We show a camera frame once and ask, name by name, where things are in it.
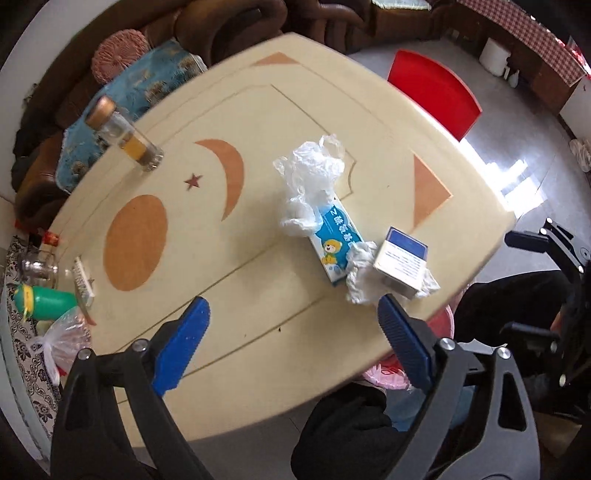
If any brown wooden cabinet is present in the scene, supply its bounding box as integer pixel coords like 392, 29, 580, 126
434, 8, 574, 110

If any blue and white box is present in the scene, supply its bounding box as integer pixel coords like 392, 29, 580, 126
372, 226, 430, 299

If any glass tea bottle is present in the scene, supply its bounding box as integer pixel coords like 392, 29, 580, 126
85, 95, 165, 173

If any person's right leg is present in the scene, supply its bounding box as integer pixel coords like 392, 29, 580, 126
454, 270, 576, 352

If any person's left leg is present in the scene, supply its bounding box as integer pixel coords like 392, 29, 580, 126
294, 384, 419, 480

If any large pink round cushion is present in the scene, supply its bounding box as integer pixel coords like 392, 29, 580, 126
91, 28, 151, 85

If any white pill packet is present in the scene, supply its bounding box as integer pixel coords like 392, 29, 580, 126
71, 256, 96, 308

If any beige wooden table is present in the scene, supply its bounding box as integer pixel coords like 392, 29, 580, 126
45, 31, 516, 449

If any clear glass jar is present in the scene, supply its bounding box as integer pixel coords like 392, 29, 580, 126
20, 246, 59, 283

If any red checkered tablecloth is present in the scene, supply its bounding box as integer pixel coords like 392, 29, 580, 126
456, 0, 585, 87

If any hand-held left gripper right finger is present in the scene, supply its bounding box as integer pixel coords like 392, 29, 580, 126
377, 294, 541, 480

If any plastic bag of snacks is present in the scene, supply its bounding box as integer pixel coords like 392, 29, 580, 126
28, 306, 96, 387

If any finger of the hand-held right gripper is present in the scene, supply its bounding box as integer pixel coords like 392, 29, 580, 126
501, 322, 563, 354
505, 230, 579, 274

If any person's leg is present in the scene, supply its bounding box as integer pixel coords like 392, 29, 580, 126
454, 270, 576, 352
294, 384, 419, 480

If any white plastic bag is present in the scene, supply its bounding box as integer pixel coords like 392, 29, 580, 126
568, 138, 591, 172

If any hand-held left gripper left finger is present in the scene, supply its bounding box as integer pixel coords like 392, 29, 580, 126
51, 296, 213, 480

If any green plastic bottle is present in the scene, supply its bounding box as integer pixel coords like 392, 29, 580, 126
13, 283, 77, 320

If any white tissue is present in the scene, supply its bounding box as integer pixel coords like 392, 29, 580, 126
345, 240, 442, 306

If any brown leather sofa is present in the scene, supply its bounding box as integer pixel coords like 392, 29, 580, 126
11, 0, 289, 223

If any clear plastic bag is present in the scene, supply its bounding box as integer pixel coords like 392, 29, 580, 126
272, 133, 347, 239

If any blue cartoon bear box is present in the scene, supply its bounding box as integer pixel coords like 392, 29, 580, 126
308, 200, 366, 287

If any pink lined trash bin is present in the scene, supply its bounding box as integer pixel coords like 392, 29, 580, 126
360, 307, 458, 393

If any blue patterned cushion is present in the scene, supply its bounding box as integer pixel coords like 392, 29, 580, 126
55, 39, 209, 193

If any black and white patterned blanket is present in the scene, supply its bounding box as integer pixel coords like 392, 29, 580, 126
0, 234, 64, 445

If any brown leather armchair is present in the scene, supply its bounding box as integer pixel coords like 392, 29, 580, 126
277, 0, 435, 52

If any red plastic chair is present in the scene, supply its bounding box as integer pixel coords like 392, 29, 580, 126
386, 49, 484, 142

